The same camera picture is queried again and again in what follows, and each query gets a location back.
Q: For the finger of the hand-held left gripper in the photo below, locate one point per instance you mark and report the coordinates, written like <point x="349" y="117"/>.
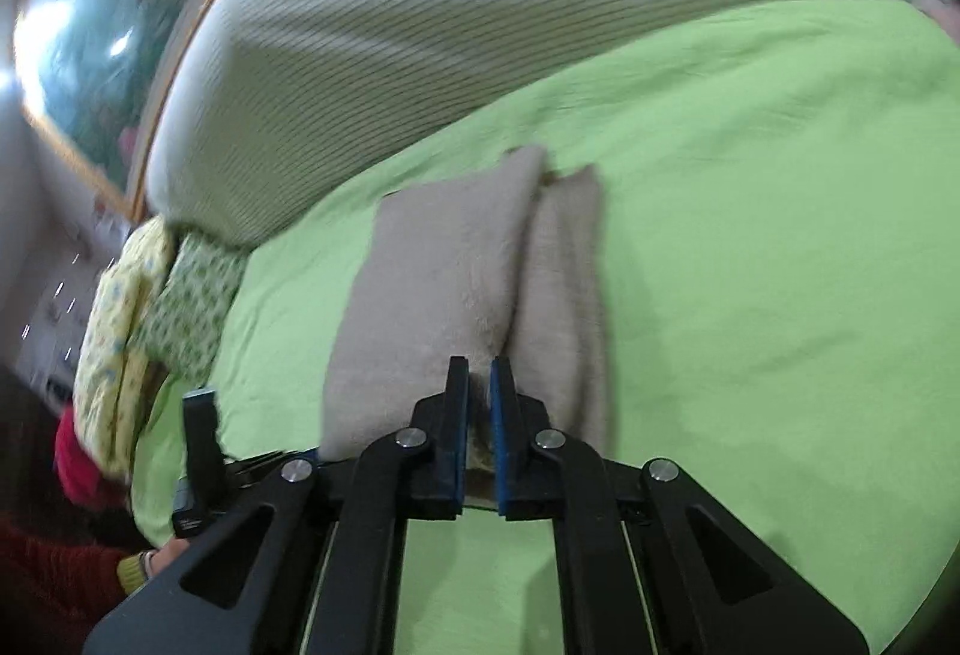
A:
<point x="201" y="430"/>

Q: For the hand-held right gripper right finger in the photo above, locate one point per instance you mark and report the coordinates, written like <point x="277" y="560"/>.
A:
<point x="501" y="445"/>

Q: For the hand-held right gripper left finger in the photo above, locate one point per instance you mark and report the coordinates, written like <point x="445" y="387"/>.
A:
<point x="456" y="445"/>

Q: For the beige knit sweater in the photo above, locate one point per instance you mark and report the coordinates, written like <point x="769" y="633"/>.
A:
<point x="435" y="295"/>

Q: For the person's left hand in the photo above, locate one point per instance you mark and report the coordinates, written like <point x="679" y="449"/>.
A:
<point x="161" y="559"/>

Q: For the yellow printed quilt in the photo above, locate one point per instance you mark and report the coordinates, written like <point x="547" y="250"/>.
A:
<point x="112" y="355"/>

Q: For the red cloth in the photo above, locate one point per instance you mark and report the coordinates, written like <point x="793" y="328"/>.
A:
<point x="82" y="460"/>

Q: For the green patterned pillow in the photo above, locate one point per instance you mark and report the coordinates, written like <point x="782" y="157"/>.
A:
<point x="191" y="302"/>

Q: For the green bed sheet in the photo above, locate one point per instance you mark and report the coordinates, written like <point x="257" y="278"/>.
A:
<point x="750" y="250"/>

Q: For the gold framed landscape painting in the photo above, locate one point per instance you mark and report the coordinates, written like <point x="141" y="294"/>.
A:
<point x="112" y="48"/>

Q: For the large striped white pillow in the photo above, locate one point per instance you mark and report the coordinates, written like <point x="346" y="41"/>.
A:
<point x="487" y="25"/>

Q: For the pink printed blanket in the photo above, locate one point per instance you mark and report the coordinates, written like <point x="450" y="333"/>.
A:
<point x="937" y="3"/>

